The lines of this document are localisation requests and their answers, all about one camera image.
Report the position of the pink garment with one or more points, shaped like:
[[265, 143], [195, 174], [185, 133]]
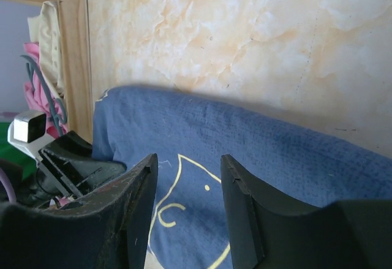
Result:
[[39, 94]]

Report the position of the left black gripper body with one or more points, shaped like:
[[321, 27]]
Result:
[[56, 176]]

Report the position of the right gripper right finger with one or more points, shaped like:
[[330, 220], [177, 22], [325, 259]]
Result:
[[270, 229]]

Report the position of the wooden tray box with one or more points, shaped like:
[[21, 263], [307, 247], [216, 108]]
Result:
[[74, 28]]

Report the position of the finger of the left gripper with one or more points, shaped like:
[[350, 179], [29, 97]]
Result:
[[97, 172]]

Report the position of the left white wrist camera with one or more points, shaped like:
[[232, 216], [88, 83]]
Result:
[[27, 133]]

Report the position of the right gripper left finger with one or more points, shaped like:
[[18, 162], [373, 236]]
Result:
[[107, 228]]

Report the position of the light blue pillowcase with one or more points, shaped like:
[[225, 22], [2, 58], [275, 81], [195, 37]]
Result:
[[190, 135]]

